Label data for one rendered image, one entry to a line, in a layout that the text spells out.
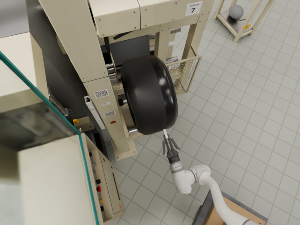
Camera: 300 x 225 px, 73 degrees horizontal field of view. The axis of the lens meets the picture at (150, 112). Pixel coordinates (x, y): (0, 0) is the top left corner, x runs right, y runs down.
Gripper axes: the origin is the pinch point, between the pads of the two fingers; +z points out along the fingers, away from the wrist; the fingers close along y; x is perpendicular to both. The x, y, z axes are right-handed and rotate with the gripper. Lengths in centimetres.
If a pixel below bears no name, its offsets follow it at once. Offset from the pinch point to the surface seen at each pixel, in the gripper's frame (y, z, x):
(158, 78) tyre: -2.0, 30.9, -26.1
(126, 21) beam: 10, 57, -50
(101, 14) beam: 21, 58, -56
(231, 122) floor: -110, 2, 116
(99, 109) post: 37.5, 25.4, -15.7
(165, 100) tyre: -2.5, 17.1, -22.2
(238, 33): -178, 126, 117
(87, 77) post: 36, 30, -51
